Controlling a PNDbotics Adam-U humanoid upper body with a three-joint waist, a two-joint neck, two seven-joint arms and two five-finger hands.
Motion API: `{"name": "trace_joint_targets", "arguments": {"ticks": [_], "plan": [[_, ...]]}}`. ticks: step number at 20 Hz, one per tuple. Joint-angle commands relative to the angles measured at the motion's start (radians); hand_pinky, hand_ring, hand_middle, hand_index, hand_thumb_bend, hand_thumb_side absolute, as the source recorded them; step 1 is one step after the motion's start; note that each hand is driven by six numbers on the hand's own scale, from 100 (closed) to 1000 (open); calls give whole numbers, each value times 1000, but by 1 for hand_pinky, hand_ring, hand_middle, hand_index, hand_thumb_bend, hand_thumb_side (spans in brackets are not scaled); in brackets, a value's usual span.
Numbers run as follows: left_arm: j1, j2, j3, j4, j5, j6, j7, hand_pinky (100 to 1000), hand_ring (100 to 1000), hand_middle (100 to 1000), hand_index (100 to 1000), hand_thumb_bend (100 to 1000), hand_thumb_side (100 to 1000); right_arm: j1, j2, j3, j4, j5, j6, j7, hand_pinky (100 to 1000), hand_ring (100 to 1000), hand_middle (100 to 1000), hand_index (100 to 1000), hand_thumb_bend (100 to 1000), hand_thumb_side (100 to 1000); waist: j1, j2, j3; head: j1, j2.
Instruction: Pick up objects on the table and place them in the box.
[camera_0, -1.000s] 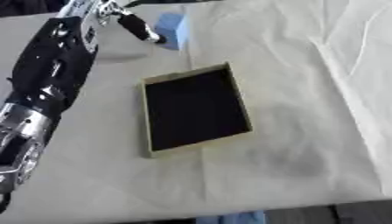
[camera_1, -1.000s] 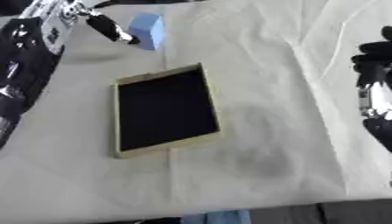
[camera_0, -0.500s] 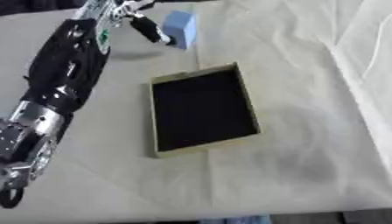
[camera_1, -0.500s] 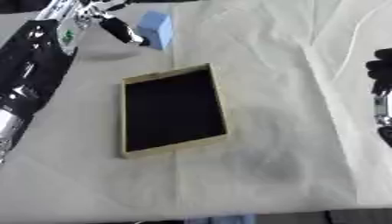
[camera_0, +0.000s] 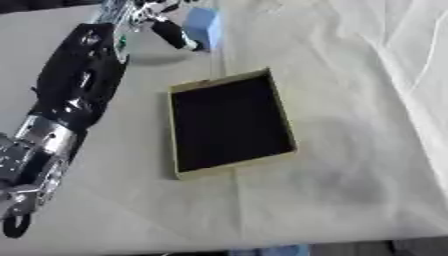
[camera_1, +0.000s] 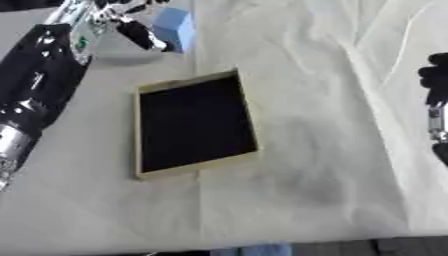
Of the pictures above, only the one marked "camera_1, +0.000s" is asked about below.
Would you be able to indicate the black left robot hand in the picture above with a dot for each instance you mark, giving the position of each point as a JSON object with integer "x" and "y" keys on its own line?
{"x": 139, "y": 34}

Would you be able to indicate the pale blue object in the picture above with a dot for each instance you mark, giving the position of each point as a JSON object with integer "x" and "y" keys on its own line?
{"x": 252, "y": 250}

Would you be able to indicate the tan cardboard box black inside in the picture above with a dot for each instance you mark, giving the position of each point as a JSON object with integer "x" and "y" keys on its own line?
{"x": 195, "y": 125}

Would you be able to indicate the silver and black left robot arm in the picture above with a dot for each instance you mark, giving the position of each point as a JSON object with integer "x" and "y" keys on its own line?
{"x": 35, "y": 83}

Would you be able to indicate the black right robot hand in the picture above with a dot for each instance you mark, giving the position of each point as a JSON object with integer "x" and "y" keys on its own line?
{"x": 436, "y": 78}

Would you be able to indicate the light blue block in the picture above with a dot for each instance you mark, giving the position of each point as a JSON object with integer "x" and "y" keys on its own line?
{"x": 175, "y": 28}

